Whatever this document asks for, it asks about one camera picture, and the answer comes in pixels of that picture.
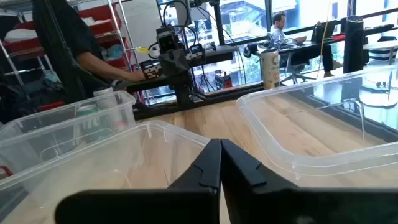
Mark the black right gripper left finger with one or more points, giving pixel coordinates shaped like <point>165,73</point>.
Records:
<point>186,205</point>

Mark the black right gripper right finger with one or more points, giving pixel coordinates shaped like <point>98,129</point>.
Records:
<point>264,205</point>

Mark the white orange tall soda can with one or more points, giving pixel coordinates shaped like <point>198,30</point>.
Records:
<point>109,105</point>
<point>270,70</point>

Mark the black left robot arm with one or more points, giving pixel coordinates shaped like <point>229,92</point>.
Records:
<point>183,90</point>

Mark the red storage bin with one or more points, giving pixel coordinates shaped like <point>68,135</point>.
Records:
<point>21,45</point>
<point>107,28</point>
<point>119,62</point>

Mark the clear plastic bin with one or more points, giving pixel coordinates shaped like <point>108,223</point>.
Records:
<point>267,149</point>
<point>93,161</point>
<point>46,124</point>

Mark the person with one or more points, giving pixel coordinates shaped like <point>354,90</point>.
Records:
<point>71,31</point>
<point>278,29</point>

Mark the office chair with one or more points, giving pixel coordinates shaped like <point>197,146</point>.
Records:
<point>292,67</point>

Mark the black desk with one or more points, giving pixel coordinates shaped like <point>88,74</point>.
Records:
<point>311,45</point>

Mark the black laptop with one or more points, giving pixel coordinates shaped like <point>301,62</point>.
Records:
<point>323,31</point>

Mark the black cylinder column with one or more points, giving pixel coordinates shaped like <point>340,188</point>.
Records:
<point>354,43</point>

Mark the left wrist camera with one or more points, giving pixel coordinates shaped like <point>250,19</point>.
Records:
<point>168,39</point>

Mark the black frame post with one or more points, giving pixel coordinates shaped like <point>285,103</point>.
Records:
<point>219,25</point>

